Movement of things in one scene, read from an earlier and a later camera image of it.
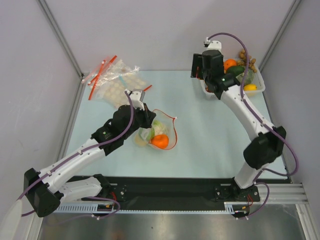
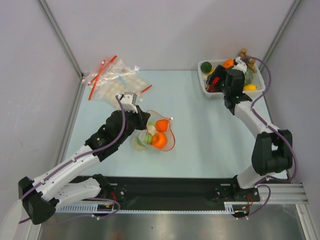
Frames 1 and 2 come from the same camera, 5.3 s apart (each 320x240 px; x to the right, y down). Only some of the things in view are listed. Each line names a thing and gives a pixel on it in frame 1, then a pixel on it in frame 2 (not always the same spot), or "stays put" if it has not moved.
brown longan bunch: (242, 60) stays put
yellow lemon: (250, 87) stays put
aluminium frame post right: (279, 33) stays put
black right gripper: (196, 66) -> (216, 78)
